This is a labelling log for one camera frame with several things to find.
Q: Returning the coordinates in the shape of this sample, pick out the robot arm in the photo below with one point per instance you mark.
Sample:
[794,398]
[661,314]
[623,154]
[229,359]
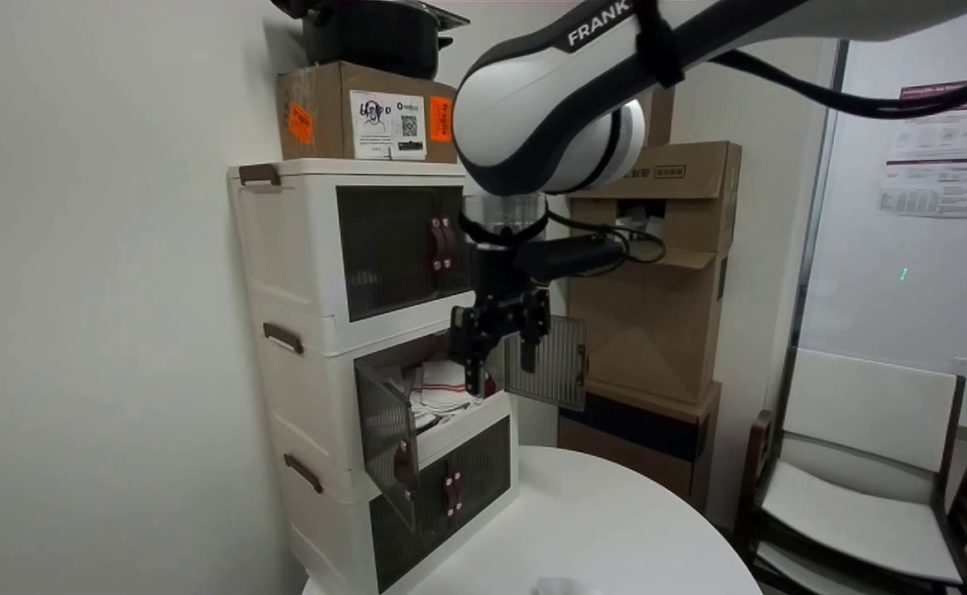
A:
[533,99]

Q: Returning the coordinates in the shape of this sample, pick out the cardboard box with labels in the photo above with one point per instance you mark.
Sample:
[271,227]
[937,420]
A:
[343,116]

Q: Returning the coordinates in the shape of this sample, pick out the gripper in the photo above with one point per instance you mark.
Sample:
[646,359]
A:
[500,281]

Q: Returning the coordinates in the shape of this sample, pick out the stack of cardboard boxes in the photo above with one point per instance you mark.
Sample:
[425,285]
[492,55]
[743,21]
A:
[657,322]

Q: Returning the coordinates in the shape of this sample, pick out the black cooking pot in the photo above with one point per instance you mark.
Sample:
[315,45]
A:
[376,33]

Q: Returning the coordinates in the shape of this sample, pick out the wooden chair with white cushions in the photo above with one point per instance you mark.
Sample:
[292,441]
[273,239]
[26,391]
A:
[855,496]

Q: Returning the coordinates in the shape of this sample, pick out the wall poster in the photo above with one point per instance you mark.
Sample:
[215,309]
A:
[955,157]

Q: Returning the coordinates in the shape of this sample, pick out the white stacked storage cabinet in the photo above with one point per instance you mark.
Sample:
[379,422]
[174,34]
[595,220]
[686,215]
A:
[302,273]

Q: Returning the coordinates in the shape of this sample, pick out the mesh cabinet door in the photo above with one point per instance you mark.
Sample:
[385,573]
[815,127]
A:
[483,471]
[384,430]
[384,248]
[554,372]
[457,273]
[417,537]

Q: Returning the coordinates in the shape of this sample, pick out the heap of folded white cloths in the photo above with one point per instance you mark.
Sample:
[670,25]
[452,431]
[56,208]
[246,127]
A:
[442,388]

